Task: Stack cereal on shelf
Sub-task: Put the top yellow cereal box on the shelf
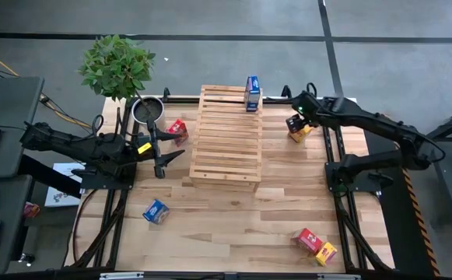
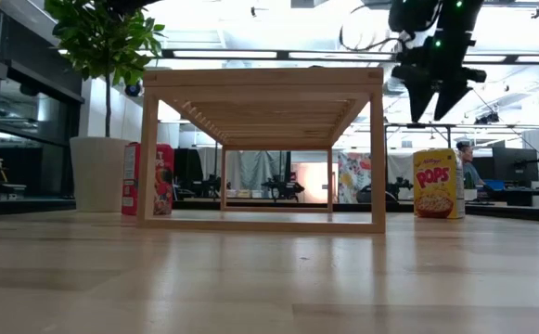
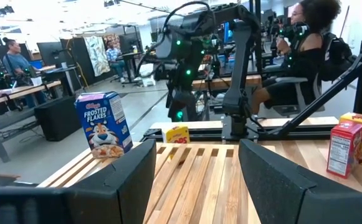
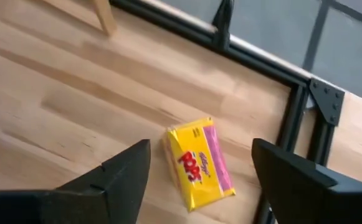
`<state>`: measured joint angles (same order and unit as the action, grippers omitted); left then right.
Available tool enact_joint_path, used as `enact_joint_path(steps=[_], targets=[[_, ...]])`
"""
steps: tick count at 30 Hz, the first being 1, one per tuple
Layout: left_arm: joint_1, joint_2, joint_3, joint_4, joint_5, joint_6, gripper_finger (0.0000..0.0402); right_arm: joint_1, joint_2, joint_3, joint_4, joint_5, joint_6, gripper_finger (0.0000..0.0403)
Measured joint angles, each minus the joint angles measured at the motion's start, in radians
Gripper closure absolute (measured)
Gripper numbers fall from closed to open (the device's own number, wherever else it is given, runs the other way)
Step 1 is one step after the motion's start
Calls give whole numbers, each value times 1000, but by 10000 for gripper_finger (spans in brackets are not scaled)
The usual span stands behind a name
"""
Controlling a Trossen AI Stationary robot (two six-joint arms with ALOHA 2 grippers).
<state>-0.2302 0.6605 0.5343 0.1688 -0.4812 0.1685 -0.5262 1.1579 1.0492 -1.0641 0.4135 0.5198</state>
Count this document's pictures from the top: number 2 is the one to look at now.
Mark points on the red Froot Loops cereal box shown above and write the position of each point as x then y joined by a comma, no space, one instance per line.
131,185

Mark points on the orange lit panel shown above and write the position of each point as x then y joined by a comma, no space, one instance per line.
315,181

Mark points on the grey tray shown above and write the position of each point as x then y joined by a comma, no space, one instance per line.
11,189

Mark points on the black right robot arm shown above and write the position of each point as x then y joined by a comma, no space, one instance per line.
459,18

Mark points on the yellow Corn Pops cereal box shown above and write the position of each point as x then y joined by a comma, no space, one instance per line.
436,185

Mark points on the black ceiling spotlight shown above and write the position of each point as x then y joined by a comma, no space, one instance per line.
488,117

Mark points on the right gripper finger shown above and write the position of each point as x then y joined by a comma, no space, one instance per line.
419,99
450,99

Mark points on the floral patterned cloth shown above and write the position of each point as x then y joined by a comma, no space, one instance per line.
355,176

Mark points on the blue plastic bin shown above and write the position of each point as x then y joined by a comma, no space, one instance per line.
494,185

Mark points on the small round dark camera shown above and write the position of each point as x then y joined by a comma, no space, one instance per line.
133,89

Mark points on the grey hanging cloth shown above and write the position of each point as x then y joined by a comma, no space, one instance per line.
250,169

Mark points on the light wooden slatted shelf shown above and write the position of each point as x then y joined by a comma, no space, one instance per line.
260,79

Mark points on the black background robot arm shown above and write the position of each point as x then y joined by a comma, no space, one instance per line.
211,185
283,188

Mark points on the black metal frame stand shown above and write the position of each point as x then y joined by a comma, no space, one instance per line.
417,125

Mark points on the black computer monitor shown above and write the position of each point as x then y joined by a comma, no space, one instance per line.
515,164

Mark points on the person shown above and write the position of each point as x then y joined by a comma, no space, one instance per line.
470,174

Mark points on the green leafy potted tree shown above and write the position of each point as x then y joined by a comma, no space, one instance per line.
106,42

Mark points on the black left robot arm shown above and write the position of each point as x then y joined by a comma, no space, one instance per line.
130,3

